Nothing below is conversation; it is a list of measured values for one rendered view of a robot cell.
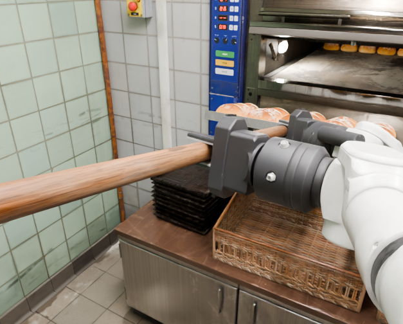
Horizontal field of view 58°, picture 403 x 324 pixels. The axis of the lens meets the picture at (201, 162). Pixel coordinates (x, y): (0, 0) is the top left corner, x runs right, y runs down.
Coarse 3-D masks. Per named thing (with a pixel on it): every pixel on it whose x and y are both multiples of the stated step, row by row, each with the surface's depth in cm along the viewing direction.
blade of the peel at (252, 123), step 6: (210, 114) 112; (216, 114) 111; (222, 114) 110; (216, 120) 111; (246, 120) 106; (252, 120) 106; (258, 120) 105; (264, 120) 104; (252, 126) 106; (258, 126) 105; (264, 126) 104; (270, 126) 103
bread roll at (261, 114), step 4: (252, 112) 108; (256, 112) 107; (260, 112) 106; (264, 112) 106; (268, 112) 106; (272, 112) 106; (248, 116) 108; (252, 116) 107; (256, 116) 106; (260, 116) 106; (264, 116) 105; (268, 116) 105; (272, 116) 105; (268, 120) 105; (272, 120) 105; (276, 120) 106
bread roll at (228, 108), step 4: (224, 104) 113; (228, 104) 112; (232, 104) 111; (220, 108) 112; (224, 108) 111; (228, 108) 111; (232, 108) 110; (236, 108) 110; (240, 108) 111; (224, 112) 111; (228, 112) 110; (232, 112) 110; (236, 112) 110; (240, 112) 110; (244, 112) 112; (244, 116) 111
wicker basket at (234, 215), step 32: (224, 224) 146; (256, 224) 161; (288, 224) 161; (320, 224) 159; (224, 256) 139; (256, 256) 132; (288, 256) 125; (320, 256) 143; (352, 256) 143; (320, 288) 123; (352, 288) 128
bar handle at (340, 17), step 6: (258, 12) 136; (264, 12) 135; (270, 12) 134; (276, 12) 133; (282, 12) 132; (288, 12) 131; (294, 12) 130; (282, 18) 132; (324, 18) 126; (330, 18) 125; (336, 18) 124; (342, 18) 123; (348, 18) 122
